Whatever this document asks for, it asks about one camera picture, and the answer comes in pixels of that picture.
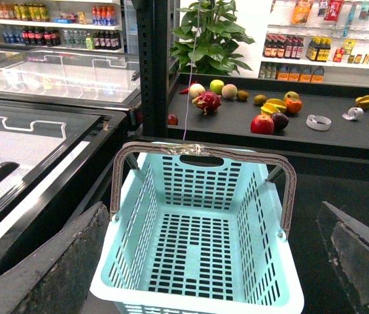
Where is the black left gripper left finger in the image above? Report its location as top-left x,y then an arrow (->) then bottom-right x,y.
0,202 -> 109,313

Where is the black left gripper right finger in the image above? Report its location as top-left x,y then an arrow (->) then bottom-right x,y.
317,201 -> 369,313

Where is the light blue plastic basket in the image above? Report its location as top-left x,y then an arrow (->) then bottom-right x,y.
90,142 -> 304,313

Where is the glass freezer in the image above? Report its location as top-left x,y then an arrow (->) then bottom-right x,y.
0,100 -> 128,275
0,48 -> 141,111

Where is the clear tape roll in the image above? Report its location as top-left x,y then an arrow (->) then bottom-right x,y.
306,114 -> 332,131

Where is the silver tape roll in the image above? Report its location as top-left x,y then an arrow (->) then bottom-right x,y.
342,107 -> 364,121

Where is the black fruit display tray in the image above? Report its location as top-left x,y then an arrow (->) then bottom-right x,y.
167,74 -> 369,160

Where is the yellow star fruit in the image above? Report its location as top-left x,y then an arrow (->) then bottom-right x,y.
260,99 -> 287,115
355,95 -> 369,110

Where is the dark purple plum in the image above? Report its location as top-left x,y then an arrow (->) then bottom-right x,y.
270,113 -> 289,131

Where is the orange persimmon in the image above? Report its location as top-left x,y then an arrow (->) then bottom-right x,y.
285,97 -> 303,114

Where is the brown kiwi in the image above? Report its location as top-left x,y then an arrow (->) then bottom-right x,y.
253,94 -> 268,106
236,90 -> 249,102

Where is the small dark red apple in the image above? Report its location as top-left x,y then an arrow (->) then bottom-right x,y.
167,114 -> 179,126

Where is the pale peach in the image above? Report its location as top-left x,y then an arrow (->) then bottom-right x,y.
221,84 -> 238,99

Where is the white condiment shelf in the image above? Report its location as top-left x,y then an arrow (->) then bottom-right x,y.
261,1 -> 369,87

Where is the pink dragon fruit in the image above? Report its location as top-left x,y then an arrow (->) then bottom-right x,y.
192,91 -> 221,115

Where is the green apple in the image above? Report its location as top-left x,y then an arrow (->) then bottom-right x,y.
209,79 -> 224,95

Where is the red chili pepper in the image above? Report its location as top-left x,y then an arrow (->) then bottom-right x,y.
179,82 -> 196,94

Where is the pale round melon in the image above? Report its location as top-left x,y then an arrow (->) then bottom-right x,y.
188,83 -> 205,99

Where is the white drinks shelf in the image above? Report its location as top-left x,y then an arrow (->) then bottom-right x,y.
0,1 -> 124,52

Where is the green potted plant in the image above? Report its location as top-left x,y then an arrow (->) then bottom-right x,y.
170,1 -> 255,76

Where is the black metal rack post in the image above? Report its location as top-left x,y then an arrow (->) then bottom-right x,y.
133,0 -> 180,138

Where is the white hanging string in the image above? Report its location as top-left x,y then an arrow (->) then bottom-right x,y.
183,0 -> 202,143

